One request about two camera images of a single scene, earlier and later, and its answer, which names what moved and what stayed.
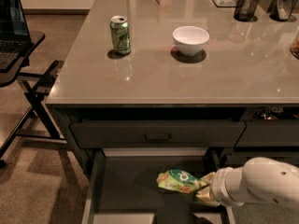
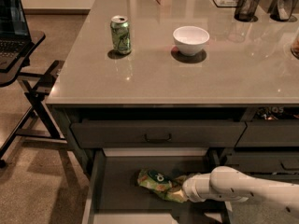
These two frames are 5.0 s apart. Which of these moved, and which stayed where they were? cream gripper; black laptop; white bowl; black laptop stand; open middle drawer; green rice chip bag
Moved: cream gripper; green rice chip bag
Stayed: black laptop; open middle drawer; white bowl; black laptop stand
